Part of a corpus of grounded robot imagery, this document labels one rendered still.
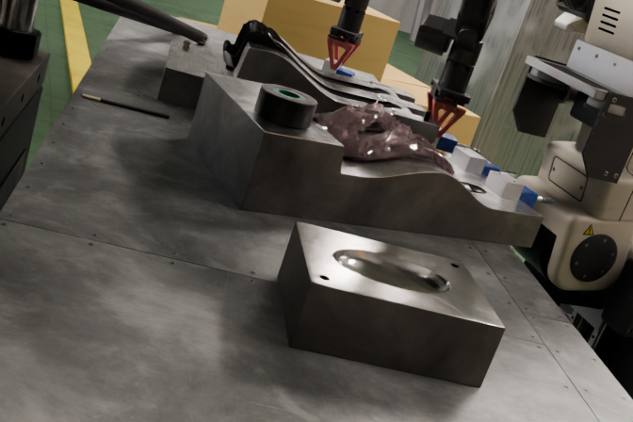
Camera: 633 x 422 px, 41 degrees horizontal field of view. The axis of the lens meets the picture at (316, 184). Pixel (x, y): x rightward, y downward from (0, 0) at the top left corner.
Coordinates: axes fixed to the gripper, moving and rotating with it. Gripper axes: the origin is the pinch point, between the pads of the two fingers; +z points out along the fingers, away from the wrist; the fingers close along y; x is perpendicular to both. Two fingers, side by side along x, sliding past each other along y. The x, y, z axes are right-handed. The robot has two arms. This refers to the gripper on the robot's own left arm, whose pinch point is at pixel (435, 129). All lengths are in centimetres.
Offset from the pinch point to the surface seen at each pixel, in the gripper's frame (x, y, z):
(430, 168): -11, 52, -6
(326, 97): -25.4, 19.5, -4.0
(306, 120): -31, 56, -8
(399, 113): -11.5, 16.9, -4.6
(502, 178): 3.3, 39.1, -4.1
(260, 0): -41, -179, 9
